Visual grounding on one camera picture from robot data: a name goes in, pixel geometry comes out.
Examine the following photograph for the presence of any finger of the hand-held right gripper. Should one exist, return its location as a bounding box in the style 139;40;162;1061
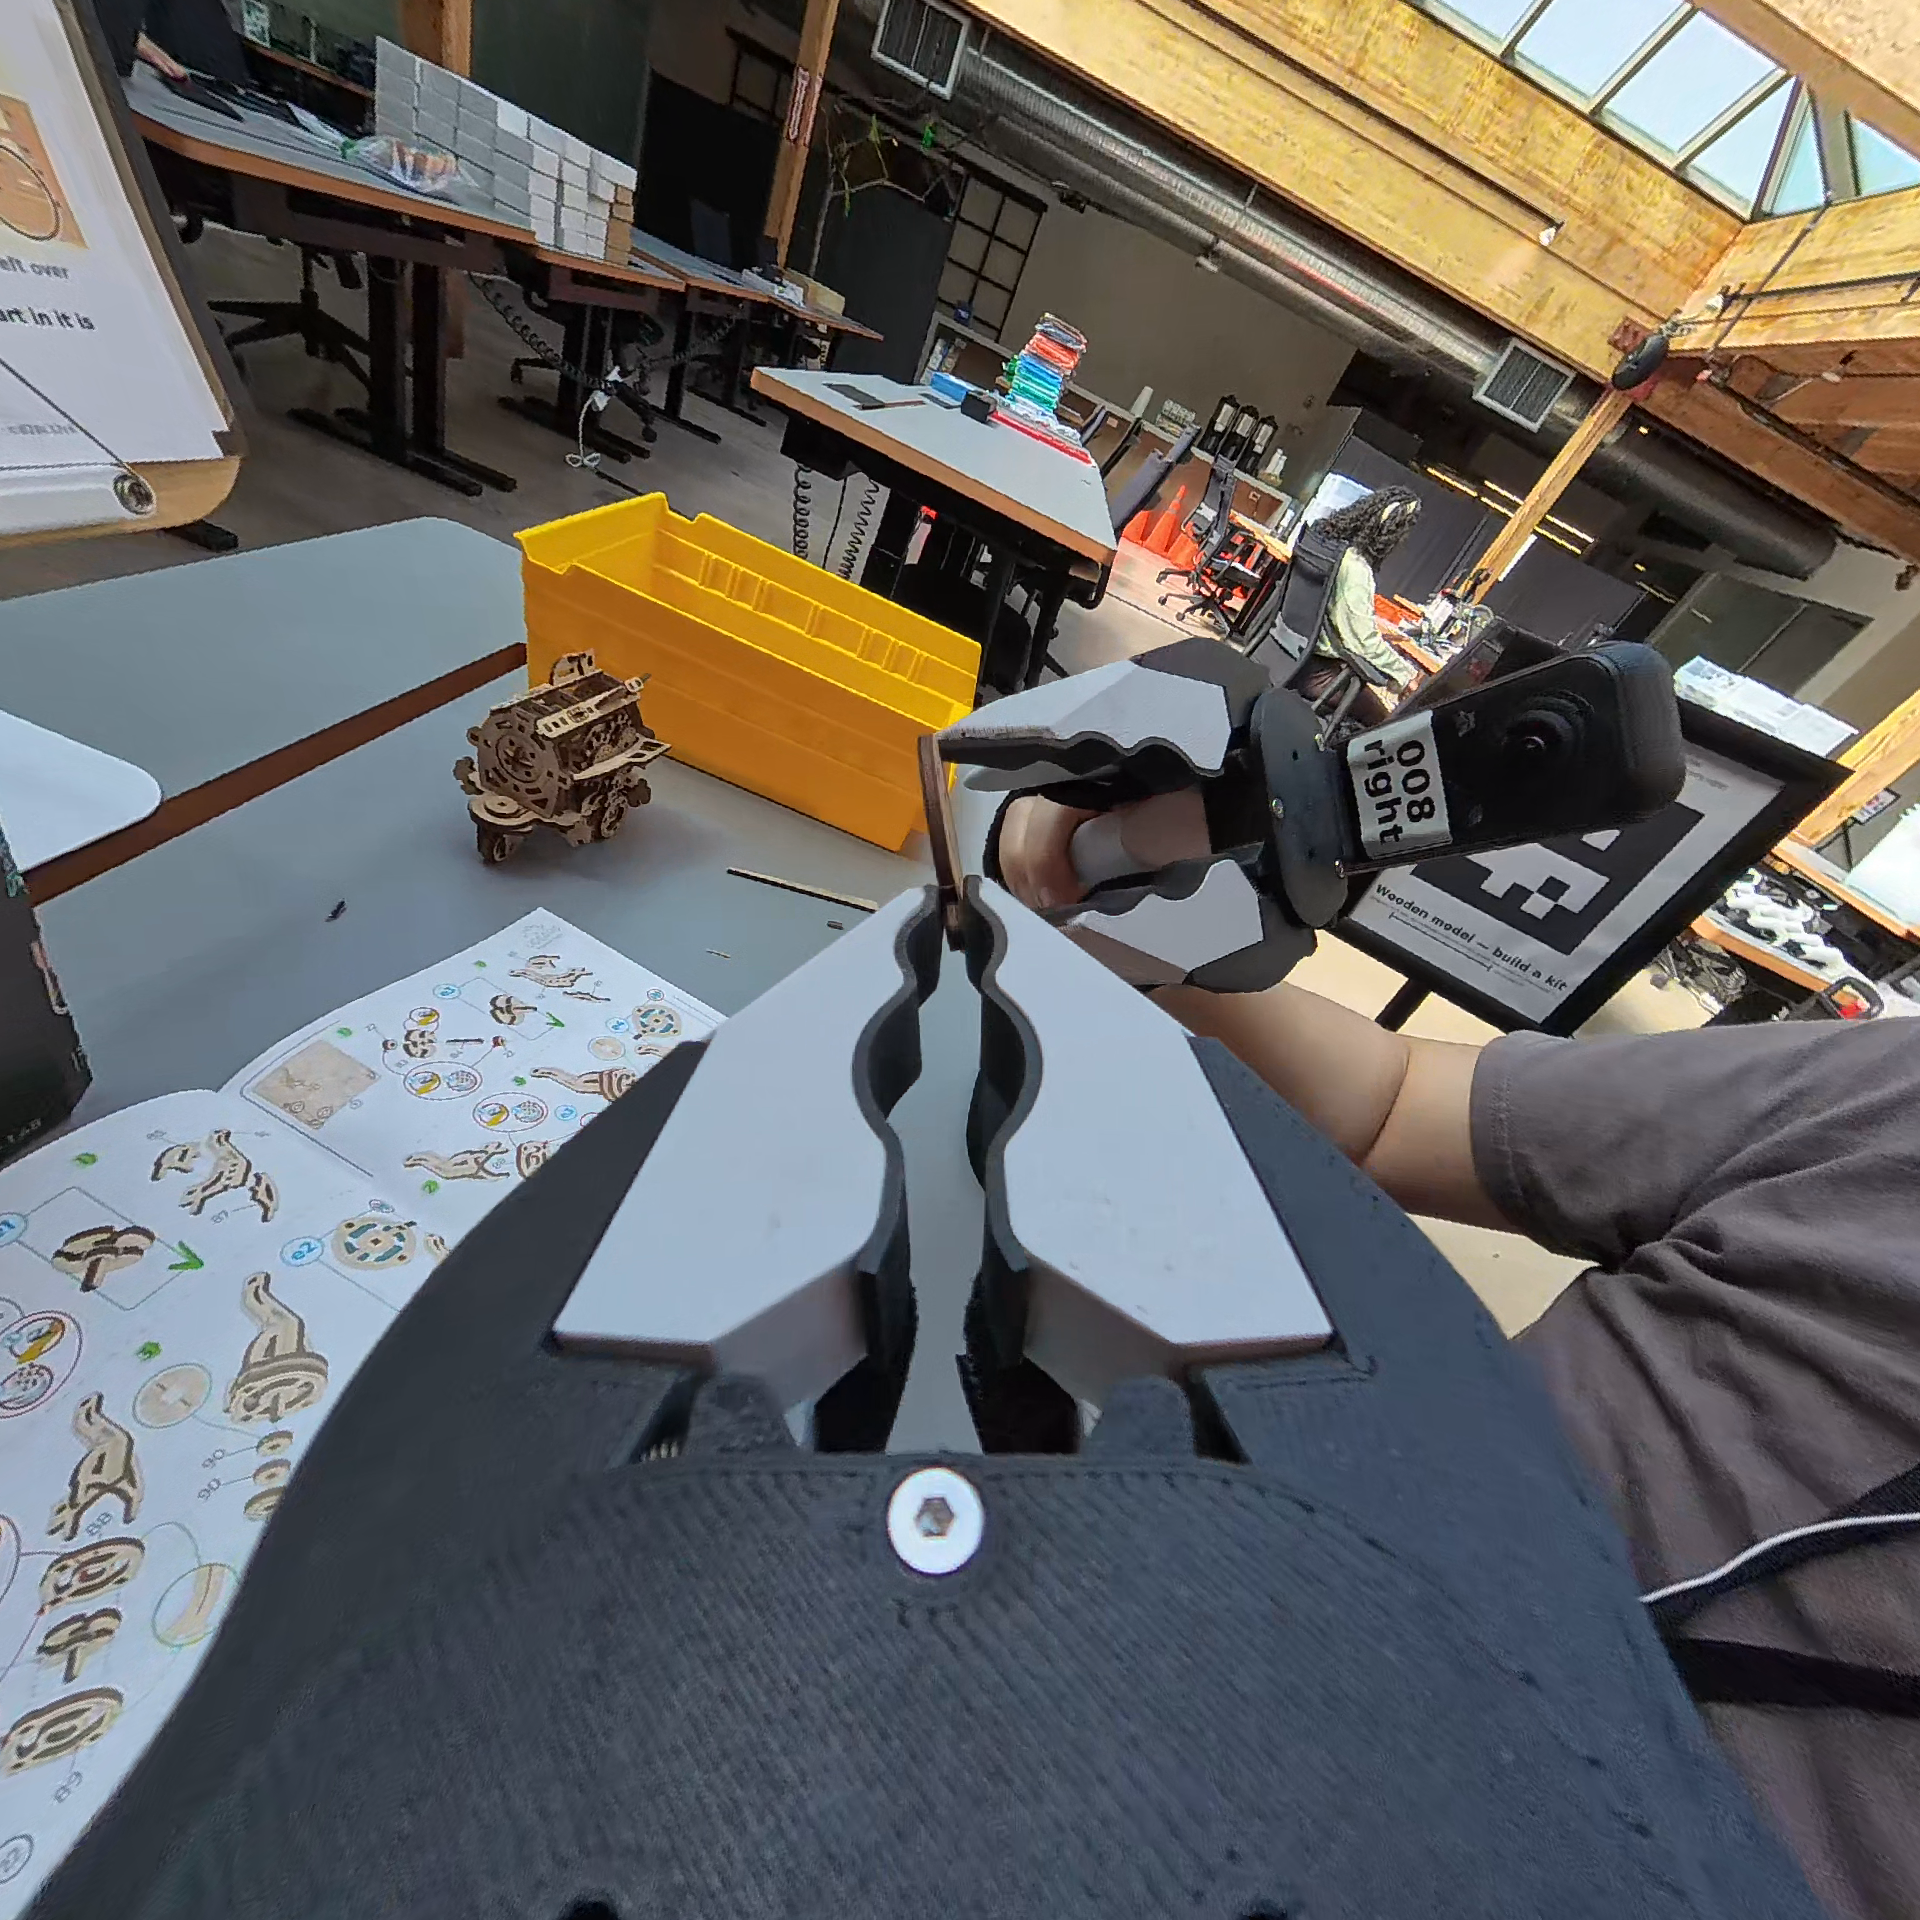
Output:
1034;852;1281;981
935;666;1248;793

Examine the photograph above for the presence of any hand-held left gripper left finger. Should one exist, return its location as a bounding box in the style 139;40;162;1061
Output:
553;884;948;1452

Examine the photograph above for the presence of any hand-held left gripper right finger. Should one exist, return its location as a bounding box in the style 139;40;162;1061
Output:
965;876;1338;1452

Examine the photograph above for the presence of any round perforated wooden disc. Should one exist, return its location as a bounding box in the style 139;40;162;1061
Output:
918;732;971;951

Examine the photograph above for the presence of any person's right forearm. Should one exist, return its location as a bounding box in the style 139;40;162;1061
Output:
1155;974;1491;1214

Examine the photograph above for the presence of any small wooden vehicle model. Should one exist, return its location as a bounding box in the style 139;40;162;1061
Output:
455;648;673;868

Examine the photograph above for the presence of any dark teal model kit box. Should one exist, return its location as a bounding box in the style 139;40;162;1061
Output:
0;816;96;1159

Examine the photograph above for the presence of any person's right hand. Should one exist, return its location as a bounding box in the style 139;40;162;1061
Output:
995;795;1206;1032

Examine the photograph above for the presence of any framed right marker sign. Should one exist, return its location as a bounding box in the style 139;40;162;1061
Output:
1332;697;1855;1040

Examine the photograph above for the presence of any grey standing desk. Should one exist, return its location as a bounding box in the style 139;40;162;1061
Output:
751;365;1121;697

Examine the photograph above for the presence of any stack of colourful packets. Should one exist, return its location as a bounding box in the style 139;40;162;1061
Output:
1003;312;1095;441

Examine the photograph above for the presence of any yellow plastic bin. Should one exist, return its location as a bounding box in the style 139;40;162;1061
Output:
515;493;984;854

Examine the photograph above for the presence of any white instruction booklet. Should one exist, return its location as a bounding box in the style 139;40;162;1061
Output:
0;905;733;1915

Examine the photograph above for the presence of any stack of grey blocks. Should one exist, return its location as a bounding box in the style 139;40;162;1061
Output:
372;36;640;265

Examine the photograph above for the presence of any wooden poster board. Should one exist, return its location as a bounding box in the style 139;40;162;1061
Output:
0;0;250;554

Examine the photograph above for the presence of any long wooden desk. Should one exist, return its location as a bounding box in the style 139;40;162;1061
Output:
126;75;889;498

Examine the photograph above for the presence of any white instruction poster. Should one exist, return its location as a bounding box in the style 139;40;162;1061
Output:
0;0;229;534

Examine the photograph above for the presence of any thin white cable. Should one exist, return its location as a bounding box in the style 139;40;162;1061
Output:
1642;1506;1920;1605

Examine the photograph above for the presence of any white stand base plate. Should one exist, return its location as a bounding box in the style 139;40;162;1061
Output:
0;709;164;876

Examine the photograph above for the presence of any black strap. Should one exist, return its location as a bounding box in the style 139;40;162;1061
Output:
1642;1515;1920;1720

